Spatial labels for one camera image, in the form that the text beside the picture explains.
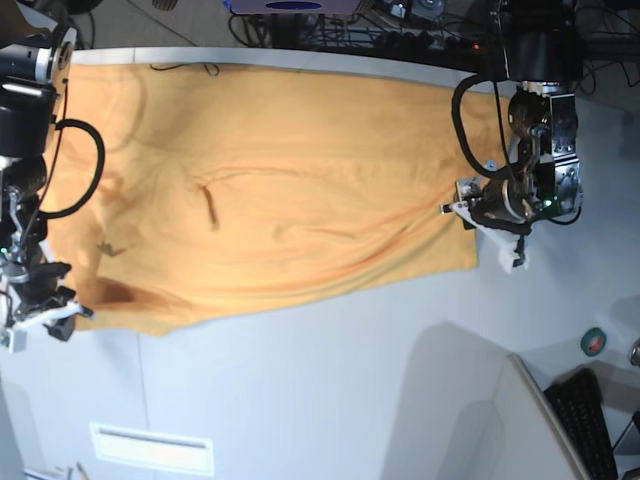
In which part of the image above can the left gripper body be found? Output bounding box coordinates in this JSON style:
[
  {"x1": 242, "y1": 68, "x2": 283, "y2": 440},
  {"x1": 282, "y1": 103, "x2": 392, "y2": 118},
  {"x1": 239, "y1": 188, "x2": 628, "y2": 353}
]
[{"x1": 462, "y1": 179, "x2": 531, "y2": 233}]

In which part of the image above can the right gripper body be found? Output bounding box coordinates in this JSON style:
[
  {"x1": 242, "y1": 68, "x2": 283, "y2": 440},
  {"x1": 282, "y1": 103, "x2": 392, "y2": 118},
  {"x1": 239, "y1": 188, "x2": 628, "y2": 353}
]
[{"x1": 9, "y1": 262, "x2": 76, "y2": 326}]

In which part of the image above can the yellow t-shirt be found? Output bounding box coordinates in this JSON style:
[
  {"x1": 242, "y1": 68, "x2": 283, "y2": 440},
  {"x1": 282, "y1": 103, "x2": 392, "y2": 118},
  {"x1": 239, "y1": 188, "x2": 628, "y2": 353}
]
[{"x1": 37, "y1": 62, "x2": 516, "y2": 339}]

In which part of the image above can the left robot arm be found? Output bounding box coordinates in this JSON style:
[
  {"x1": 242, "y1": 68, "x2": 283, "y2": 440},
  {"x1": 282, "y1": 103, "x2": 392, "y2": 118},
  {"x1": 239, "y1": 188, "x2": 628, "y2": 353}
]
[{"x1": 451, "y1": 1, "x2": 583, "y2": 236}]

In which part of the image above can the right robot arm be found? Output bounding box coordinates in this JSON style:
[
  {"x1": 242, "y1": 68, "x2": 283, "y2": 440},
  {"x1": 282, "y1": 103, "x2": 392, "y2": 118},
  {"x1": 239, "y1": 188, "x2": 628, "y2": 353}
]
[{"x1": 1, "y1": 1, "x2": 106, "y2": 352}]

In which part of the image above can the green tape roll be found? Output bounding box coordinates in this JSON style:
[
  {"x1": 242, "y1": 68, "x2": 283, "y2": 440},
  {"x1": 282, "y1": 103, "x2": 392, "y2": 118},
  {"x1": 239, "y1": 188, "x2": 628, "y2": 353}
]
[{"x1": 580, "y1": 327, "x2": 608, "y2": 357}]

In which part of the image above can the white table slot plate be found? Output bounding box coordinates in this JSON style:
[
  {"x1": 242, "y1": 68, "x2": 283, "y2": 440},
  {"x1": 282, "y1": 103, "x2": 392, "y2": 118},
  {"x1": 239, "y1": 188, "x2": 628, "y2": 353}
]
[{"x1": 89, "y1": 423, "x2": 215, "y2": 478}]

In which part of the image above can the black keyboard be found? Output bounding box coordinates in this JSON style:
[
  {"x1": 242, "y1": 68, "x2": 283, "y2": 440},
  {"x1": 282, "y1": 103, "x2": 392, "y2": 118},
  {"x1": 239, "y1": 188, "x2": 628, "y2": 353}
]
[{"x1": 544, "y1": 368, "x2": 618, "y2": 480}]

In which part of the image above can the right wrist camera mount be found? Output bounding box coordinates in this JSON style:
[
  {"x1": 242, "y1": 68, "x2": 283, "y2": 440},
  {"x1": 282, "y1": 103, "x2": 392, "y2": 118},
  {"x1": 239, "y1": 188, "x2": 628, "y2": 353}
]
[{"x1": 1, "y1": 300, "x2": 95, "y2": 354}]

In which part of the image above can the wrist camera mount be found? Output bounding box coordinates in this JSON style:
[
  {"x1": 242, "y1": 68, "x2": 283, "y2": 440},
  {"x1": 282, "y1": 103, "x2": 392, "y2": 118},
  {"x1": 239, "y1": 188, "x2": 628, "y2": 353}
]
[
  {"x1": 1, "y1": 300, "x2": 95, "y2": 354},
  {"x1": 440, "y1": 179, "x2": 530, "y2": 274}
]

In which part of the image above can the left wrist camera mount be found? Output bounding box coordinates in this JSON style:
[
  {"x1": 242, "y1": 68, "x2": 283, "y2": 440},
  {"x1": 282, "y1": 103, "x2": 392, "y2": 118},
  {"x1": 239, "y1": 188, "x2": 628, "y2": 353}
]
[{"x1": 440, "y1": 179, "x2": 530, "y2": 274}]

